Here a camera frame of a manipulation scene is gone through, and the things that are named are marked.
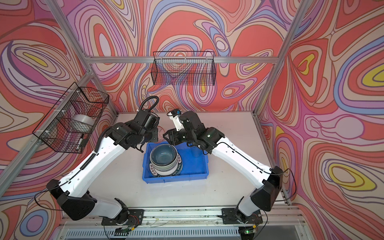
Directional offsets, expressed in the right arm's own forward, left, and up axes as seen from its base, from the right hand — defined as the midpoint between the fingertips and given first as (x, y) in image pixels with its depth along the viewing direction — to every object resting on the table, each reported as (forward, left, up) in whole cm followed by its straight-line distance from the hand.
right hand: (169, 138), depth 69 cm
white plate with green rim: (-3, -3, -25) cm, 25 cm away
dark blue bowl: (+2, +7, -20) cm, 22 cm away
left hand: (+5, +7, -1) cm, 8 cm away
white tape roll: (+7, +41, +4) cm, 42 cm away
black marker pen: (+3, +45, -3) cm, 45 cm away
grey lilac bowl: (-7, +5, -24) cm, 26 cm away
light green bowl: (-6, +5, -19) cm, 20 cm away
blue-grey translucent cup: (+6, -13, -24) cm, 28 cm away
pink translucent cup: (+1, +3, +4) cm, 5 cm away
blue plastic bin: (-2, -11, -30) cm, 32 cm away
